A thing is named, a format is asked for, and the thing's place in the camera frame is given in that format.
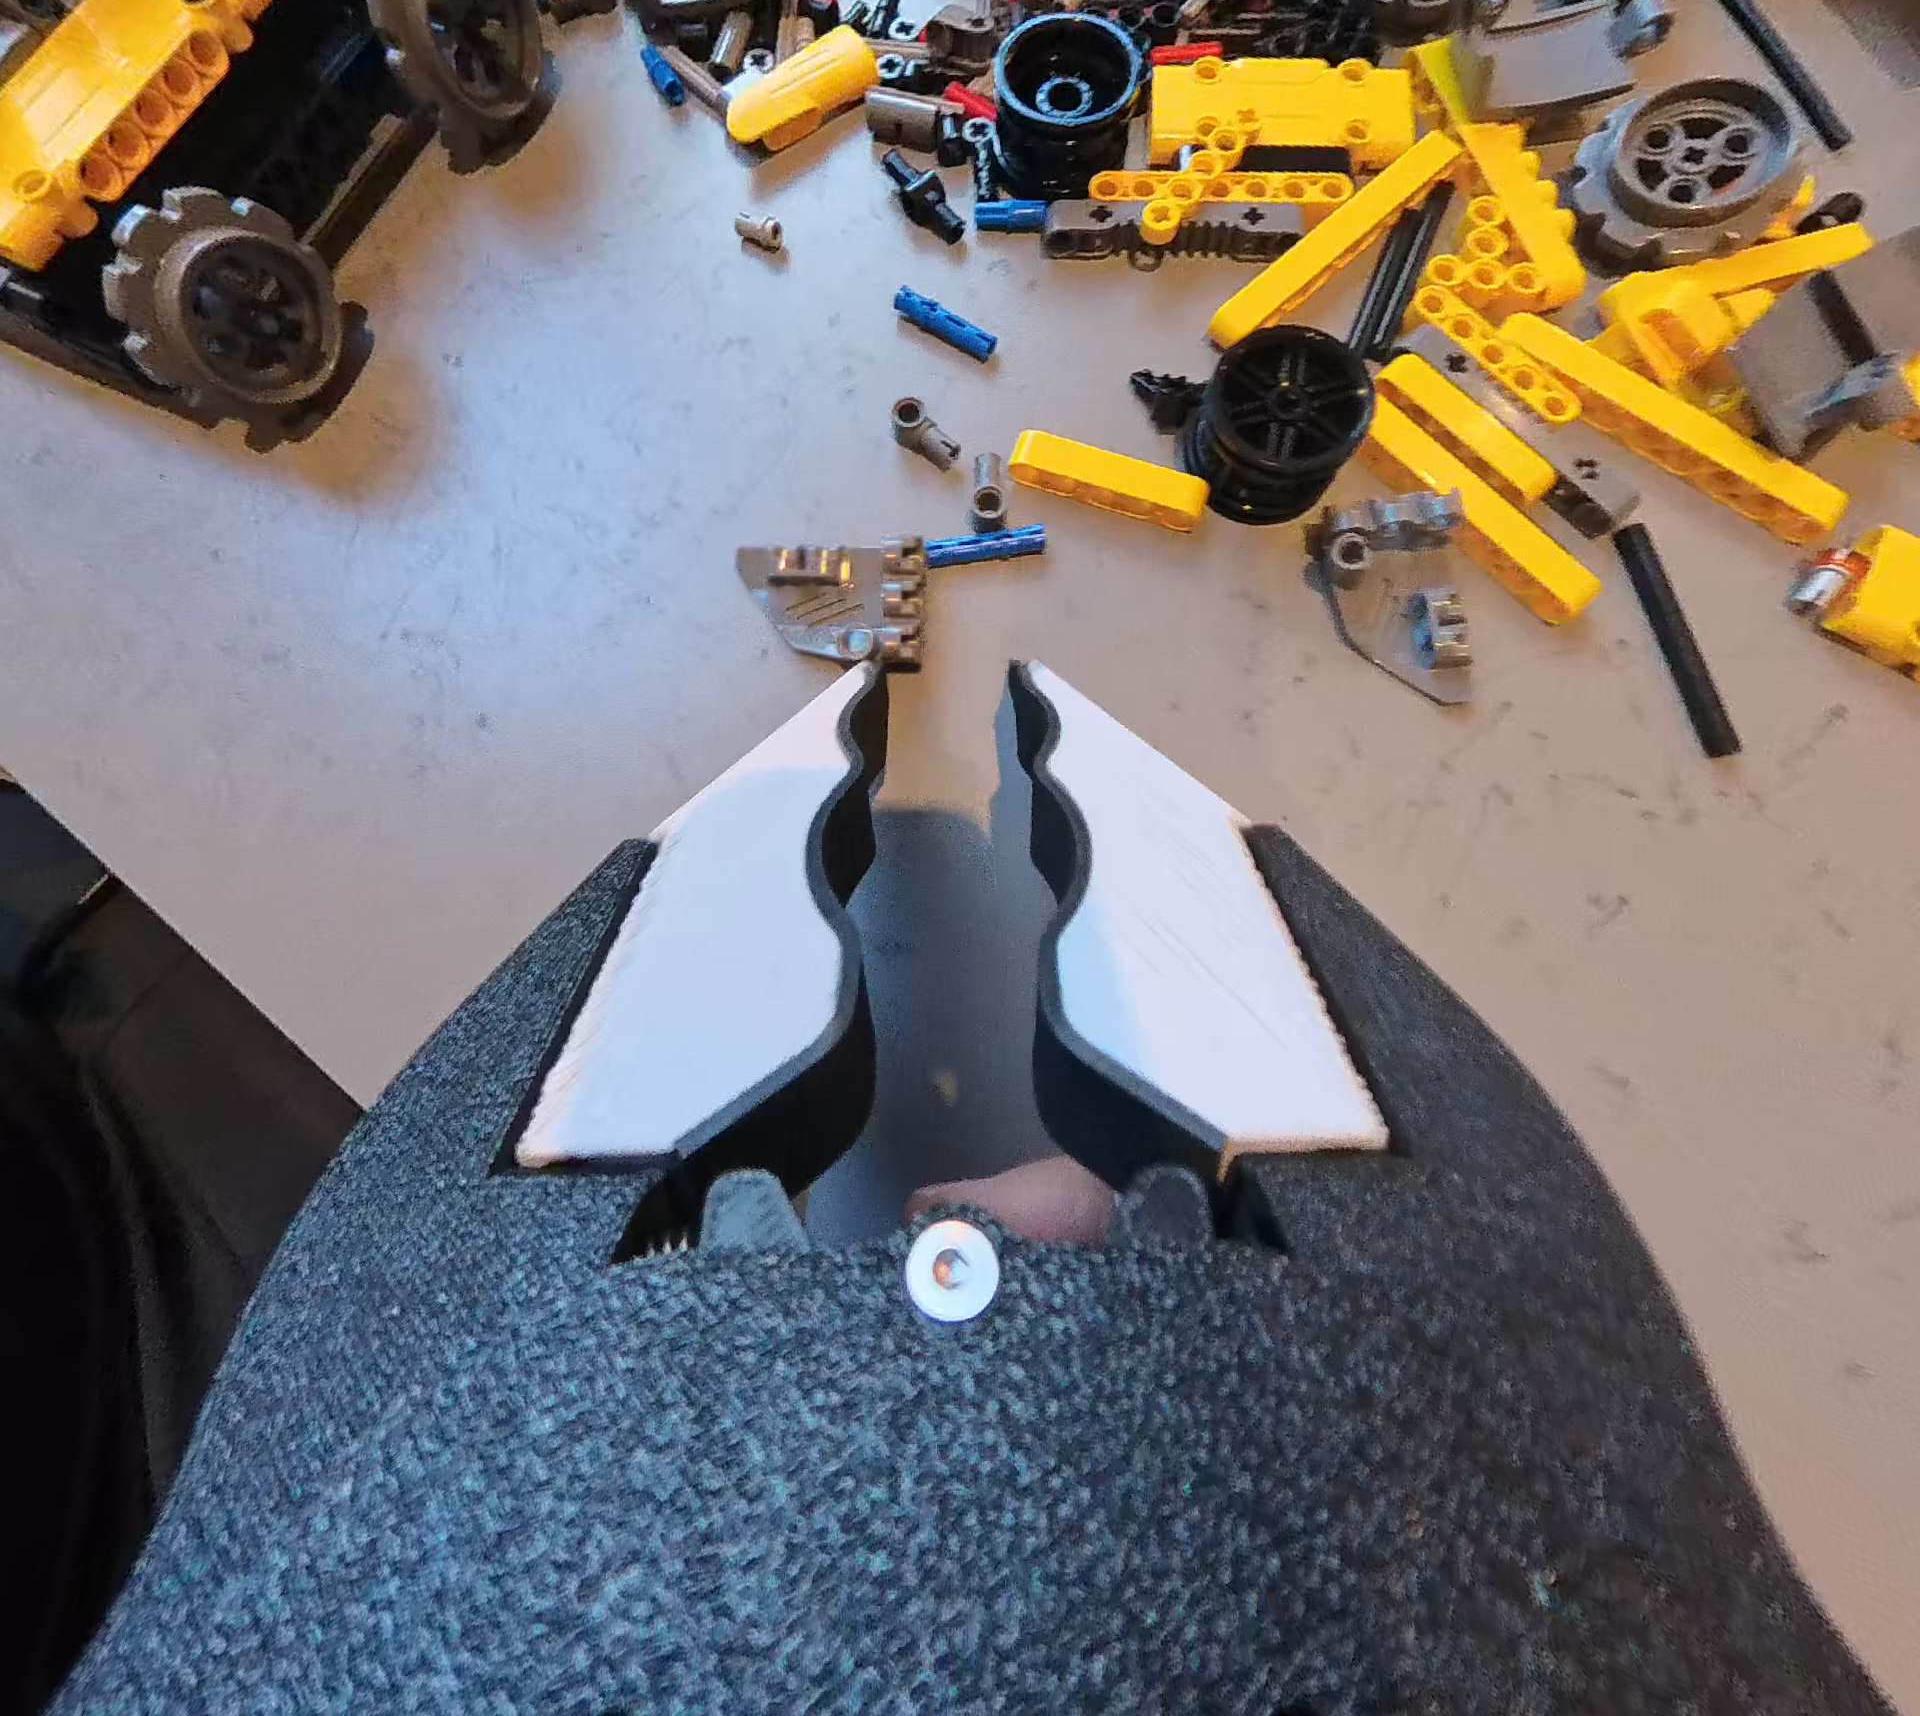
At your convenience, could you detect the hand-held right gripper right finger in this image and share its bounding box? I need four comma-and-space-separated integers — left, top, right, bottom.
993, 658, 1392, 1194

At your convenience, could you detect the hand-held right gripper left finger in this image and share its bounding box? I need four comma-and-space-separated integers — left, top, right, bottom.
515, 658, 895, 1200

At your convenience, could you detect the grey angled panel piece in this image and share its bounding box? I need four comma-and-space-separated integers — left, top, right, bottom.
1302, 489, 1476, 707
735, 533, 930, 671

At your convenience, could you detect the short yellow beam piece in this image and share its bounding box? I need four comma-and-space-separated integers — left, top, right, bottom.
1007, 430, 1212, 533

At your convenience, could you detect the black spoked wheel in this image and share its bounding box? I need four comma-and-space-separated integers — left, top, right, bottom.
1180, 323, 1378, 528

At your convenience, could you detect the short black axle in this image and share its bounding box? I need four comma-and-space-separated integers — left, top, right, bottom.
1612, 522, 1743, 757

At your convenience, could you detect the long yellow beam piece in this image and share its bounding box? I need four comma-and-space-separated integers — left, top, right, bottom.
1207, 127, 1467, 349

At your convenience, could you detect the yellow cross beam piece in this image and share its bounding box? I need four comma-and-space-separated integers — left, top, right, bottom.
1091, 131, 1360, 245

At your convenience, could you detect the black pin connector piece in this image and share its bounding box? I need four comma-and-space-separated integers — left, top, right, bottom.
880, 148, 969, 245

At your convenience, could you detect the yellow holed panel piece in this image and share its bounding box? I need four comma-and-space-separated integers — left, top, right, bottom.
1146, 57, 1420, 170

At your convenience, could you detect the black wheel hub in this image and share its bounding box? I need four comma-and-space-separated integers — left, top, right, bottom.
991, 11, 1155, 196

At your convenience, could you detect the yellow curved panel piece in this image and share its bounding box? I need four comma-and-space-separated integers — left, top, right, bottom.
727, 23, 882, 154

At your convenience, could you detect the grey treaded wheel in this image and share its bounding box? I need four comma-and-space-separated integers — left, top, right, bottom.
1560, 76, 1813, 276

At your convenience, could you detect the yellow black toy brick vehicle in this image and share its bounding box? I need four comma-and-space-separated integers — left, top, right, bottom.
0, 0, 560, 453

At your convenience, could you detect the long black axle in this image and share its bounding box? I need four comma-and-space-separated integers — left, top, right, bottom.
1687, 0, 1854, 154

